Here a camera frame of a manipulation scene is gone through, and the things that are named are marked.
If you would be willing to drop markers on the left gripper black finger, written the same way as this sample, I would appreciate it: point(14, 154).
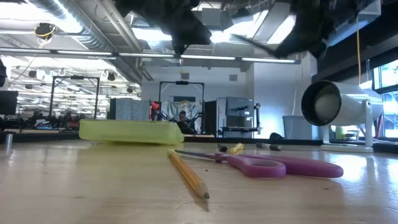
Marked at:
point(179, 49)

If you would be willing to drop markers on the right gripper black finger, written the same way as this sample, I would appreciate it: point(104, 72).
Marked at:
point(287, 51)

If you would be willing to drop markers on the yellow translucent supply box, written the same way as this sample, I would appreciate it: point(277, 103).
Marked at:
point(130, 132)

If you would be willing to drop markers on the black pen with silver clip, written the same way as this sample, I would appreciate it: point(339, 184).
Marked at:
point(270, 147)

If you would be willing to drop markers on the yellow highlighter pen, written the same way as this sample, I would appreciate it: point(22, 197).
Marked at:
point(236, 148)

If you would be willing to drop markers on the orange pencil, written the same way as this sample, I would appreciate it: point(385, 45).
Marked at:
point(189, 174)

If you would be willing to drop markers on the long light bar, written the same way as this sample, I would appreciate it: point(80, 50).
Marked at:
point(208, 57)

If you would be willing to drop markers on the pale draped cloth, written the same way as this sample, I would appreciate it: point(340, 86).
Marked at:
point(174, 109)

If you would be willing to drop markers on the person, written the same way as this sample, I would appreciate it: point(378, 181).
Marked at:
point(183, 118)

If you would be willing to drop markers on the grey plastic bin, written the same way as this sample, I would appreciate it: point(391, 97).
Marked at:
point(295, 127)

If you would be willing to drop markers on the grey metal cabinet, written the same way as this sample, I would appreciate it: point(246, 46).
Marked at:
point(239, 112)

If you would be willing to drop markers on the grey partition panel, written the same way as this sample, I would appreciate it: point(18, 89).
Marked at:
point(129, 109)

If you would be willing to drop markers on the white spotlight lamp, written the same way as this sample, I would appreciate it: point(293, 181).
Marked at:
point(351, 102)

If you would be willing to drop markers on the green container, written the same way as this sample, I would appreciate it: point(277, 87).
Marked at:
point(340, 133)

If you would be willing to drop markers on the black ceiling-hung device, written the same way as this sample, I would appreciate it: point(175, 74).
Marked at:
point(44, 31)

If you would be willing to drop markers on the distant cluttered workbench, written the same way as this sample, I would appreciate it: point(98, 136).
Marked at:
point(46, 123)

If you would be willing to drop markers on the black monitor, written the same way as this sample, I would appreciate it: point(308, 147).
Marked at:
point(7, 102)

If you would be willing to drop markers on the black gantry frame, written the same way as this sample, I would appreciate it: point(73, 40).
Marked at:
point(76, 77)
point(182, 82)

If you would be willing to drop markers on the grey wall speaker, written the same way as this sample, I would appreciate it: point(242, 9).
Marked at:
point(233, 77)

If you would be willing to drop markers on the black aluminium table frame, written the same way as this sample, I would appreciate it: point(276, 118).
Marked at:
point(40, 137)

